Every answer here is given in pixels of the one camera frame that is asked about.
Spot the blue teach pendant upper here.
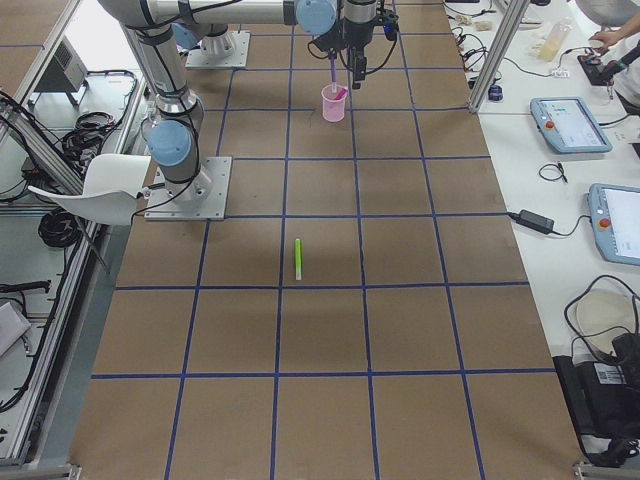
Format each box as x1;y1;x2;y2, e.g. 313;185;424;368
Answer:
529;97;613;154

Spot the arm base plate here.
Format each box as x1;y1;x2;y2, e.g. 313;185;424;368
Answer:
186;30;250;70
143;156;232;221

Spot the green pen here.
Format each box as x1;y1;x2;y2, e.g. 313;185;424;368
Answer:
294;238;303;281

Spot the person hand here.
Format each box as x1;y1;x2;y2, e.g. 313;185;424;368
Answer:
589;30;620;53

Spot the black power adapter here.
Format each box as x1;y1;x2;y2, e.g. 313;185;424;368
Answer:
507;209;554;235

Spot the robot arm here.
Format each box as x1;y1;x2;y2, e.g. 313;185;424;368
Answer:
171;1;379;90
100;1;234;207

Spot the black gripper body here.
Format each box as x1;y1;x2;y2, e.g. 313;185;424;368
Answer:
342;19;375;50

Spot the blue teach pendant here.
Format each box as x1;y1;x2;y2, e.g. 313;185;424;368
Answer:
529;97;613;154
587;183;639;266

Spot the purple pen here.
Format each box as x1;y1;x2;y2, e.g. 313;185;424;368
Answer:
329;55;337;98

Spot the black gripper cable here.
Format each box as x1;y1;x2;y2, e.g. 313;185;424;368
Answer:
307;0;401;76

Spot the white chair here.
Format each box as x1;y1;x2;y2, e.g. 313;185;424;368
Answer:
28;153;151;226

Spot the blue teach pendant lower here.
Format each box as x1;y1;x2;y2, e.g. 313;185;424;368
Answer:
587;183;639;266

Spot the pink pen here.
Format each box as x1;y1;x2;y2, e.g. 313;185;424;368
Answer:
334;88;348;101

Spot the pink mesh cup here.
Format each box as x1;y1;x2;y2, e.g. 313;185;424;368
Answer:
321;84;349;122

